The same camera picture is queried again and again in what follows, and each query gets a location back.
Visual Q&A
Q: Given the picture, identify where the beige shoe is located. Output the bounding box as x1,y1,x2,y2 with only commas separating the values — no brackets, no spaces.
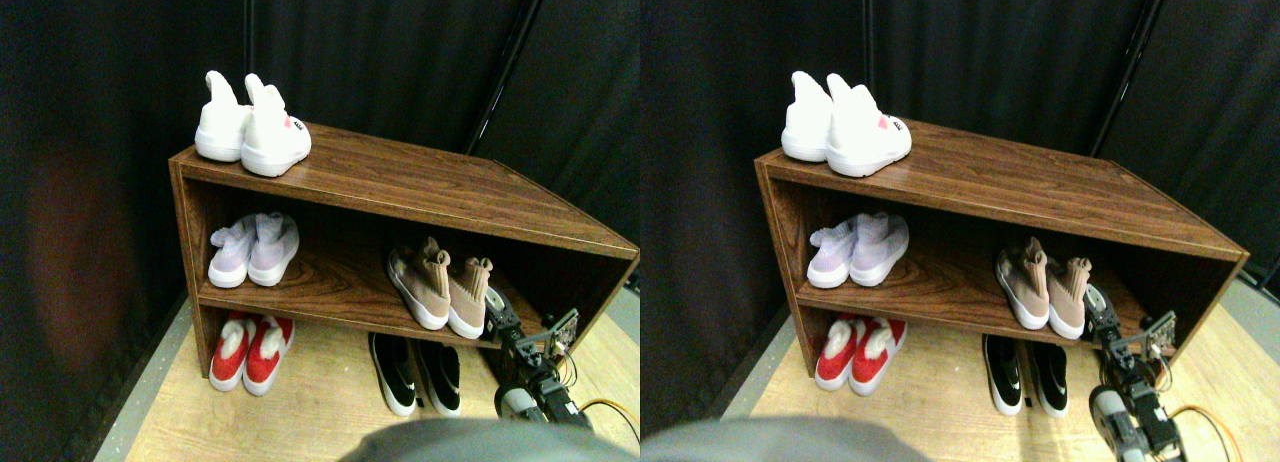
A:
447,257,494,340
387,237,452,331
995,237,1051,331
1046,258,1093,340

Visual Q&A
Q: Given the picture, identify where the black shoe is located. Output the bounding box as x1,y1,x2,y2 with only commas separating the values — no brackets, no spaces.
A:
1030,342,1070,418
415,339,463,418
982,334,1025,416
368,332,419,417

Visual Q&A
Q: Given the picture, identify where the brown shoe rack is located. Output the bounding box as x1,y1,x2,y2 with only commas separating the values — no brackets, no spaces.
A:
754,120,1251,380
169,122,640,380

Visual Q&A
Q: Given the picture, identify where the lilac shoe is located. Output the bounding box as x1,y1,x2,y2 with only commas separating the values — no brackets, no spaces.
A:
807,222,859,289
247,212,300,287
208,219,259,289
850,212,910,287

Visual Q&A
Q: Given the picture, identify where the curtain stand pole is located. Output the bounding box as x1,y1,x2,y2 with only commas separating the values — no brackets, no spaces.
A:
1089,0,1170,158
464,0,550,155
242,0,258,78

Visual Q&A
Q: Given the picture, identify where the white shoe with red mark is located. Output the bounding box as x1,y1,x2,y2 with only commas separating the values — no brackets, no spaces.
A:
240,73,312,178
826,73,913,178

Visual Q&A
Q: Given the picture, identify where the black bracket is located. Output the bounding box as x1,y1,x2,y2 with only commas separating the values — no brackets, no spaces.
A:
1122,310,1180,360
518,307,582,359

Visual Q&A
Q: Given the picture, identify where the orange wire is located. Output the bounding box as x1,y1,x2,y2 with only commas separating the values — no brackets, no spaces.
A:
580,397,640,450
1170,404,1247,462

